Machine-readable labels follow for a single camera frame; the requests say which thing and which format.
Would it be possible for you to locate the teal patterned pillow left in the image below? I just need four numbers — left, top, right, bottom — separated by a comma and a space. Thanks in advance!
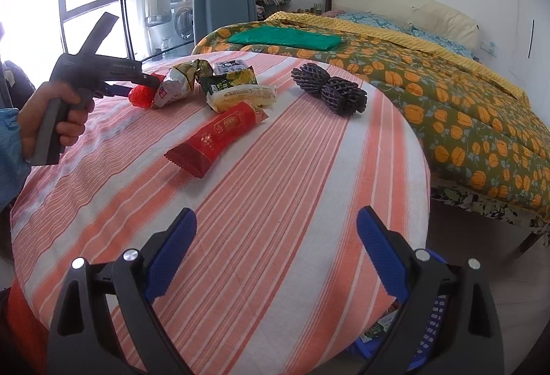
337, 12, 405, 33

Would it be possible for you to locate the orange red stool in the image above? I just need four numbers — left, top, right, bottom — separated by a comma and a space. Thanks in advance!
5, 278, 48, 374

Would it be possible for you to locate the orange floral green quilt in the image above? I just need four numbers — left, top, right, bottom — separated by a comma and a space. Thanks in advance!
193, 12, 549, 217

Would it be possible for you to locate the clear cracker sleeve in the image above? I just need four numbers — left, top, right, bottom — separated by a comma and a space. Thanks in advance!
206, 84, 277, 113

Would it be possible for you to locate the red plastic wrapper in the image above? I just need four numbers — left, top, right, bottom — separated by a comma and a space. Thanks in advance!
128, 73, 165, 108

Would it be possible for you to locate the gold black bag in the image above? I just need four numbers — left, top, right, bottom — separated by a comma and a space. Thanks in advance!
173, 59, 213, 79

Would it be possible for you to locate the folded green cloth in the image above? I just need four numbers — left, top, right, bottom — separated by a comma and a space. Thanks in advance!
227, 25, 342, 52

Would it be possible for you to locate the blue plastic trash basket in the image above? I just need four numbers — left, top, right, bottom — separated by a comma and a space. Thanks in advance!
348, 249, 452, 372

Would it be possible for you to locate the white wardrobe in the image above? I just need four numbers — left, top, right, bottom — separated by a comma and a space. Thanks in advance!
510, 0, 549, 107

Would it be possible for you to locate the bed with cream headboard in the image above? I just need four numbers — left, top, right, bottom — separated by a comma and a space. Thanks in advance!
191, 0, 550, 260

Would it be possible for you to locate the teal patterned pillow right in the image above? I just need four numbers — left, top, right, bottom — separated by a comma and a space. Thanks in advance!
406, 25, 475, 59

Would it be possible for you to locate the striped pink white tablecloth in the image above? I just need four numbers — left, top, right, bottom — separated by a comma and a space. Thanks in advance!
11, 53, 430, 374

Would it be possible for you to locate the washing machine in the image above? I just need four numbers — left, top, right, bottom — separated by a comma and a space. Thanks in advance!
170, 0, 194, 41

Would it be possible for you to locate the dark green yellow snack packet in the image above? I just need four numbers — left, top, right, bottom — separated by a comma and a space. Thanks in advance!
199, 67, 257, 95

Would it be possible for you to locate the blue jacket sleeve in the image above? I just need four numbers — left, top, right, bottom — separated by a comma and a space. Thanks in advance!
0, 108, 31, 210

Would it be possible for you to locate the person's left hand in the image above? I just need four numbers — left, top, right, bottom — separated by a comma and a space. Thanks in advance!
17, 82, 95, 162

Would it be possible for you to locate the red long snack wrapper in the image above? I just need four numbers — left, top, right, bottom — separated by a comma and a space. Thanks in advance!
165, 101, 267, 179

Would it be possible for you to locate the clear plastic box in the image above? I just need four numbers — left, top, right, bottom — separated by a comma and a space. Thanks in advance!
213, 59, 248, 75

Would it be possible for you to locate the teal patterned pillow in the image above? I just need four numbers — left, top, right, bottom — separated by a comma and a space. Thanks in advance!
406, 25, 475, 59
337, 12, 405, 33

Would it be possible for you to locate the white snack bag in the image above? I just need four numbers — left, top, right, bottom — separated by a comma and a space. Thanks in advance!
151, 59, 199, 108

